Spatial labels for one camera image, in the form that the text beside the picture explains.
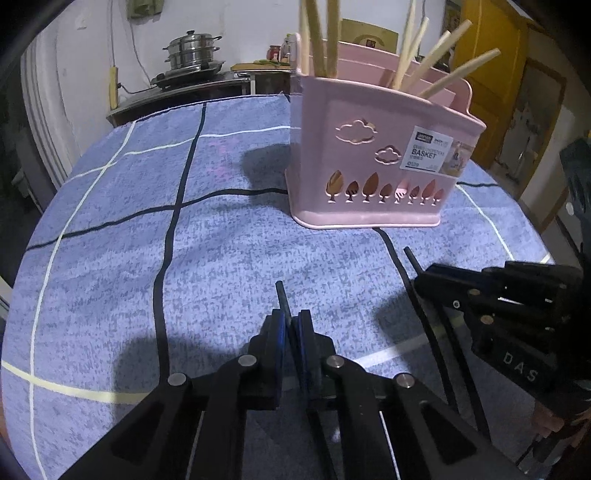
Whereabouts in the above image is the gold cardboard box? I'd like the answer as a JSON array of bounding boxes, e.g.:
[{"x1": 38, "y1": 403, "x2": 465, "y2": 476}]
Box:
[{"x1": 339, "y1": 18, "x2": 399, "y2": 52}]

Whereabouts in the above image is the steel counter with stove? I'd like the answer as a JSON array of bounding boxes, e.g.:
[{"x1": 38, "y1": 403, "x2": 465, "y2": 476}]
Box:
[{"x1": 106, "y1": 69, "x2": 257, "y2": 128}]

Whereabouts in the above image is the pink plastic utensil basket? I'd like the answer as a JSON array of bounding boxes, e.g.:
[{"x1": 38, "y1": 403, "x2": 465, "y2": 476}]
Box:
[{"x1": 283, "y1": 32, "x2": 488, "y2": 230}]

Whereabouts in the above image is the wooden rolling pin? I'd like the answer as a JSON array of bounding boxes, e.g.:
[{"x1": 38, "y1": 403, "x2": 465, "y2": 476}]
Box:
[{"x1": 107, "y1": 65, "x2": 120, "y2": 111}]

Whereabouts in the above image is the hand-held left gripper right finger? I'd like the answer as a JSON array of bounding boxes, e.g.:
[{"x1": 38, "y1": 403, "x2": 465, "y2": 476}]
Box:
[{"x1": 295, "y1": 308, "x2": 527, "y2": 480}]

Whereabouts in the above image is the wooden cutting board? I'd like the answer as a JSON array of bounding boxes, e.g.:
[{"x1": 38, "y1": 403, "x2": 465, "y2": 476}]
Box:
[{"x1": 230, "y1": 60, "x2": 292, "y2": 72}]

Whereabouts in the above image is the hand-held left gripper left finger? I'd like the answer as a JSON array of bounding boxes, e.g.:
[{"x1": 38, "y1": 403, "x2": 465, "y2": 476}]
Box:
[{"x1": 60, "y1": 308, "x2": 289, "y2": 480}]

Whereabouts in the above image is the yellow door frame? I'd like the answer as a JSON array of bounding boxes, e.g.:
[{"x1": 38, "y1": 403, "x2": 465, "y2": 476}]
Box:
[{"x1": 502, "y1": 22, "x2": 570, "y2": 232}]

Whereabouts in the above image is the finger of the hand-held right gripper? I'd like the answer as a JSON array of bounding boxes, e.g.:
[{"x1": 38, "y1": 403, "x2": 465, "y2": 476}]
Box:
[
  {"x1": 480, "y1": 260, "x2": 570, "y2": 289},
  {"x1": 412, "y1": 263, "x2": 514, "y2": 335}
]

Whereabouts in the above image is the stainless steel steamer pot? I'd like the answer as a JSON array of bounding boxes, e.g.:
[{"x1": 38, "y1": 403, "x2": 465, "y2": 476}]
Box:
[{"x1": 162, "y1": 30, "x2": 223, "y2": 73}]

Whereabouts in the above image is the person's right hand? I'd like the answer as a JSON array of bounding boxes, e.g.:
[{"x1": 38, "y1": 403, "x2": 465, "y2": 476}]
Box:
[{"x1": 530, "y1": 399, "x2": 578, "y2": 437}]

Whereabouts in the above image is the yellow wooden door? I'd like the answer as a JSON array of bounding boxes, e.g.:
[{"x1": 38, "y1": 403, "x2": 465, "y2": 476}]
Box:
[{"x1": 461, "y1": 0, "x2": 530, "y2": 172}]

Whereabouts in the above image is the white window frame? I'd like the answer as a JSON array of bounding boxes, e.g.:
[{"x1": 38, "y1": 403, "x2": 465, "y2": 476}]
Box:
[{"x1": 18, "y1": 28, "x2": 75, "y2": 190}]

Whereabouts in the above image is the green curtain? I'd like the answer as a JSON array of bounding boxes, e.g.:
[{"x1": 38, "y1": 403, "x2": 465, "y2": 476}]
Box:
[{"x1": 126, "y1": 0, "x2": 165, "y2": 20}]

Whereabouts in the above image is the blue plaid tablecloth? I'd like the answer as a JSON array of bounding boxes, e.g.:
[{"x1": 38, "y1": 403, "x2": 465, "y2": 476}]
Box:
[{"x1": 0, "y1": 94, "x2": 556, "y2": 480}]

